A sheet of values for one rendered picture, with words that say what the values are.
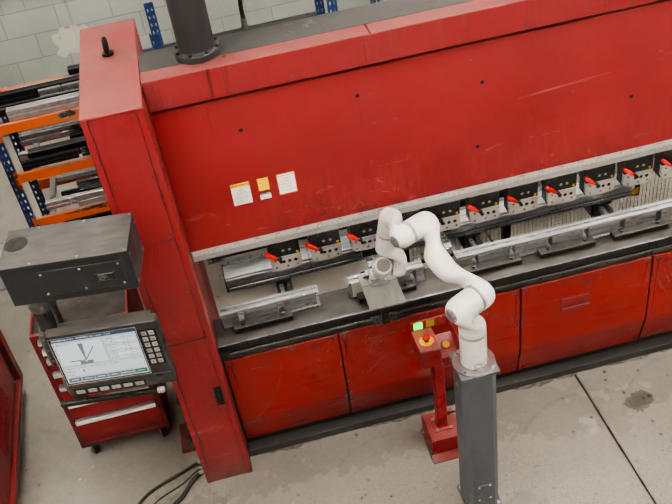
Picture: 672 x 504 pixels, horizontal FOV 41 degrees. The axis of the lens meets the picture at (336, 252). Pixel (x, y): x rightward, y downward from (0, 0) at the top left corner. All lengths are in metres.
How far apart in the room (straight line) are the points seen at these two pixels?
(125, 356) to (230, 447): 1.28
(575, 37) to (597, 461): 2.18
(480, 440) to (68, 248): 2.07
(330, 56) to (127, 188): 0.99
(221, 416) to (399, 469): 1.00
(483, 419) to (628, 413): 1.21
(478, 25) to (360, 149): 0.74
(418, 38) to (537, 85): 0.65
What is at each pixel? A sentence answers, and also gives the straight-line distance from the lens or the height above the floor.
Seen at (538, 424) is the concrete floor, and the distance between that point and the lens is 5.13.
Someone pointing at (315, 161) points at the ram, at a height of 1.74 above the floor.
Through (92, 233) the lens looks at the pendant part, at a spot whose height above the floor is 1.95.
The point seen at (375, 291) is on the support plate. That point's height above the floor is 1.00.
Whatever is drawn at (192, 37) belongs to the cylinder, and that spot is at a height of 2.41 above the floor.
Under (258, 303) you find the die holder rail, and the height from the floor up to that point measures 0.97.
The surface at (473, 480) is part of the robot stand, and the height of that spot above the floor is 0.26.
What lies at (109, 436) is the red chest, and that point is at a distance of 5.29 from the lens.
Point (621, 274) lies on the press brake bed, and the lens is 4.98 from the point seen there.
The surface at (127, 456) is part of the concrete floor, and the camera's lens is 5.37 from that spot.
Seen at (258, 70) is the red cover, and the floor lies 2.24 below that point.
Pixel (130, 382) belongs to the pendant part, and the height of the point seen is 1.28.
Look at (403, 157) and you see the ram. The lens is 4.16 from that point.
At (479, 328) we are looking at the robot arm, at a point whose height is 1.26.
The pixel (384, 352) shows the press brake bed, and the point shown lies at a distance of 4.75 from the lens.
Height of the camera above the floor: 3.97
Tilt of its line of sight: 39 degrees down
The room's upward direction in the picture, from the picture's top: 9 degrees counter-clockwise
